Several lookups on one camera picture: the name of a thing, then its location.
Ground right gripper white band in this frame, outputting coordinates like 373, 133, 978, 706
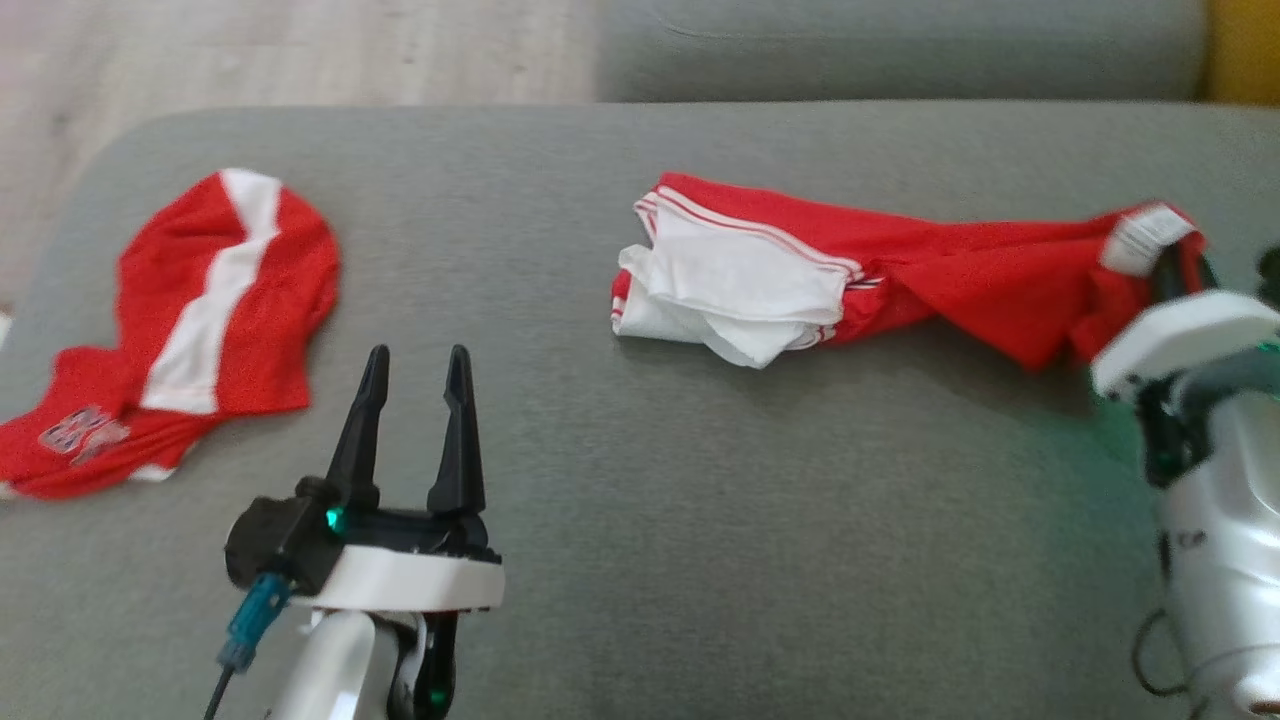
1090, 245, 1280, 401

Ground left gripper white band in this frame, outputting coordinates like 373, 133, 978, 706
290, 345, 506, 613

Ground red shorts with white stripes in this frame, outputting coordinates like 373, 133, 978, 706
0, 168, 342, 501

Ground red Bulls 23 jersey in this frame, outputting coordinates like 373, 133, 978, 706
610, 172, 1208, 373

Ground large yellow sofa backrest cushion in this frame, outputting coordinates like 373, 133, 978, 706
1204, 0, 1280, 106

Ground large grey sofa seat cushion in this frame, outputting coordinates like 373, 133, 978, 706
0, 100, 1280, 720

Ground left arm cable teal connector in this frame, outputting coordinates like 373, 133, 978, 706
203, 572, 297, 720

